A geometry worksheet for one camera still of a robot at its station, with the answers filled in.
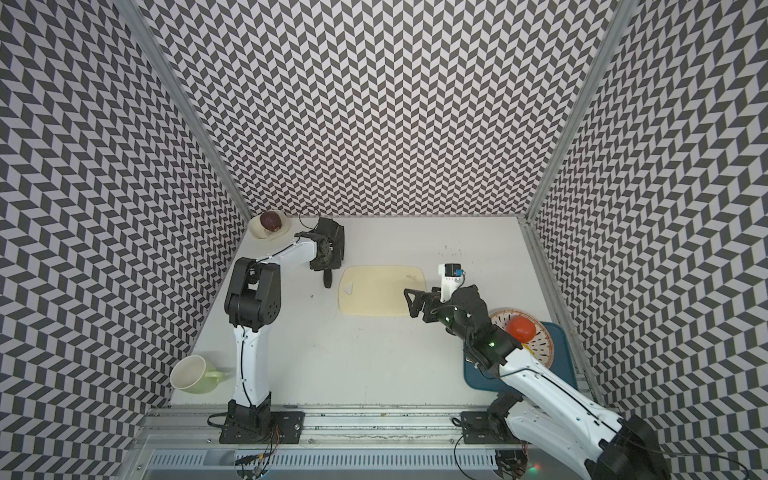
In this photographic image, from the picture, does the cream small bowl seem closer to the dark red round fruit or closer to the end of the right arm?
the dark red round fruit

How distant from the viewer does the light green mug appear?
0.72m

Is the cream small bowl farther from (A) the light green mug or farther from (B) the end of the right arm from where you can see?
(B) the end of the right arm

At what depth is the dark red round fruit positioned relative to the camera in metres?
1.14

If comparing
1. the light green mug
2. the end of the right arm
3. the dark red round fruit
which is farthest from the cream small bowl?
the end of the right arm

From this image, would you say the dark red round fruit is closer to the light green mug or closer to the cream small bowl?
the cream small bowl

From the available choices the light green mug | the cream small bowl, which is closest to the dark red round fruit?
the cream small bowl

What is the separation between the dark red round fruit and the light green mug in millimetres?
530

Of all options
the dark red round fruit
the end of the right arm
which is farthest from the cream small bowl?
the end of the right arm

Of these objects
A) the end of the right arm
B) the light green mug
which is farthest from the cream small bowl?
the end of the right arm
